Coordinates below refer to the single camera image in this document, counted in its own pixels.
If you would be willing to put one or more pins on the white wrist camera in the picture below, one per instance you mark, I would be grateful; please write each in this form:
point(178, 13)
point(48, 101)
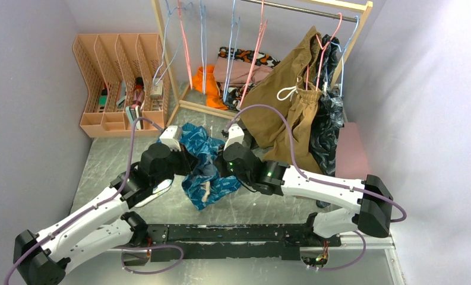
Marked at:
point(171, 137)
point(235, 135)

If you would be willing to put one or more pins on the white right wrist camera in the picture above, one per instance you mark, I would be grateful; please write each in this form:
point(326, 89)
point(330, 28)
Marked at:
point(235, 135)

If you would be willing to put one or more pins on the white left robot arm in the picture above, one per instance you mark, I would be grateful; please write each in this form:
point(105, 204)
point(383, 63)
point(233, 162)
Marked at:
point(107, 221)

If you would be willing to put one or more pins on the black orange patterned garment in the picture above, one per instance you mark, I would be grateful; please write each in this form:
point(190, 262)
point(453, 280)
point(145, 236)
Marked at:
point(231, 94)

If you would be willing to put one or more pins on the toothbrush blister pack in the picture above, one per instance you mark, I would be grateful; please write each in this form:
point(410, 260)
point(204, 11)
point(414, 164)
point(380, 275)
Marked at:
point(158, 191)

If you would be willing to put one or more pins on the pink mat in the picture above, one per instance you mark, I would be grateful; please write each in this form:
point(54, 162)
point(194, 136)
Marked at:
point(351, 159)

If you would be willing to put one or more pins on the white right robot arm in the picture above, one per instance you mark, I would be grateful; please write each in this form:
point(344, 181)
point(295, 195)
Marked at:
point(362, 204)

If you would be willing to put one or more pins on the blue wire hanger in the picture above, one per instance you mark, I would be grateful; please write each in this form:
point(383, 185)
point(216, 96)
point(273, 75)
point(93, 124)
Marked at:
point(163, 21)

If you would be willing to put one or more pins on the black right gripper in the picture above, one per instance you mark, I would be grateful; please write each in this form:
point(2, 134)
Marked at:
point(227, 146)

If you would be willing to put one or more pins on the brown hanging shorts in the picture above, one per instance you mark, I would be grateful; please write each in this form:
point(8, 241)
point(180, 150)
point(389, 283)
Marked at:
point(281, 108)

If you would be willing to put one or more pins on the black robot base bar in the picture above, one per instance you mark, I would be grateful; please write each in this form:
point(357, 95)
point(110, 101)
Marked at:
point(197, 241)

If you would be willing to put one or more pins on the wooden clothes rack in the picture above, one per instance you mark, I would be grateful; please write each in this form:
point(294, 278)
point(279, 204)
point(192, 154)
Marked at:
point(362, 14)

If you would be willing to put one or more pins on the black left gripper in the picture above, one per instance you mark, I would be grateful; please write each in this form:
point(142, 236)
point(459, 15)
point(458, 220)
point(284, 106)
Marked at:
point(189, 162)

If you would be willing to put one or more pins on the olive green garment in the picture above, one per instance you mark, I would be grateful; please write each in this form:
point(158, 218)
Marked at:
point(248, 140)

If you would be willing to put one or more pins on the blue leaf-print shorts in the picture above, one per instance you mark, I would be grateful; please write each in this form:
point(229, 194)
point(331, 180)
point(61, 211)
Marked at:
point(204, 186)

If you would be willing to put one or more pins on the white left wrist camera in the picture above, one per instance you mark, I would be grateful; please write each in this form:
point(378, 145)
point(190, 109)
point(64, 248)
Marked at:
point(171, 137)

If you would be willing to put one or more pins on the pink wire hanger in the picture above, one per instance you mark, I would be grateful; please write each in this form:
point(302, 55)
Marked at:
point(256, 51)

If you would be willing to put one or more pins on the peach plastic desk organizer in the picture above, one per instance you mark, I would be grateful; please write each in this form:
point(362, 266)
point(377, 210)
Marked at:
point(125, 74)

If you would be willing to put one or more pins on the pink folded garment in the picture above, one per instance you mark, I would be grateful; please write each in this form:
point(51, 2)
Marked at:
point(240, 72)

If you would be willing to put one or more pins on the dark patterned hanging garment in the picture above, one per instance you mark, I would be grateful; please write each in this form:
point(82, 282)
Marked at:
point(328, 120)

